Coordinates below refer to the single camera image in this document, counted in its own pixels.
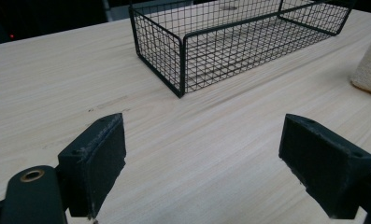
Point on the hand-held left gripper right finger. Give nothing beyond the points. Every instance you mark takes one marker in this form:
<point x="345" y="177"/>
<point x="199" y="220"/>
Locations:
<point x="323" y="168"/>

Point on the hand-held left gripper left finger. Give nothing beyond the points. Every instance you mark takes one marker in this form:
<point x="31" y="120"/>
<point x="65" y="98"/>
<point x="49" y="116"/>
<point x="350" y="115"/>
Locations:
<point x="92" y="168"/>

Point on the beige terry cloth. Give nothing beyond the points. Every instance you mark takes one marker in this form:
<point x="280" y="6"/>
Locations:
<point x="369" y="71"/>

